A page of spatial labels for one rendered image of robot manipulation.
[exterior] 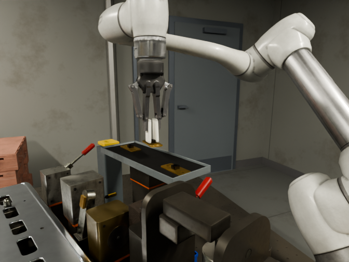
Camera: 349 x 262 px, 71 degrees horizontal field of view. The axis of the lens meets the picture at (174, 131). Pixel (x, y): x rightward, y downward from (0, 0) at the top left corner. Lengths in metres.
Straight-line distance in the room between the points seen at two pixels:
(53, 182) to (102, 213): 0.41
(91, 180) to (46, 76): 2.41
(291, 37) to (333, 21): 2.67
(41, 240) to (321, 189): 0.77
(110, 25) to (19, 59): 2.35
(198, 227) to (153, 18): 0.51
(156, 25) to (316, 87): 0.55
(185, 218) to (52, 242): 0.40
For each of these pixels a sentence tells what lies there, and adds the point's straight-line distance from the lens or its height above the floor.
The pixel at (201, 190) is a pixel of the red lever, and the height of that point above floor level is 1.14.
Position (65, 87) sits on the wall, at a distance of 3.07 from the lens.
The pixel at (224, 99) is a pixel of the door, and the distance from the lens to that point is 3.69.
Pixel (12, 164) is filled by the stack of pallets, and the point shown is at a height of 0.73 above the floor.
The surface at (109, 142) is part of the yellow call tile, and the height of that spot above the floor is 1.16.
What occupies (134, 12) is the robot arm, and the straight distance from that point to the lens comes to 0.71.
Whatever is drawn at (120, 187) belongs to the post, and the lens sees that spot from 1.01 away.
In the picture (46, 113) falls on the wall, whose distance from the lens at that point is 3.10.
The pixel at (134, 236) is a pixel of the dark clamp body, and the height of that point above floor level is 1.07.
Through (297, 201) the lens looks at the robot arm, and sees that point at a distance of 0.87.
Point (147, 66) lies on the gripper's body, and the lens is 0.69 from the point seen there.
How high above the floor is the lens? 1.39
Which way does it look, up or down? 12 degrees down
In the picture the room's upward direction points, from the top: straight up
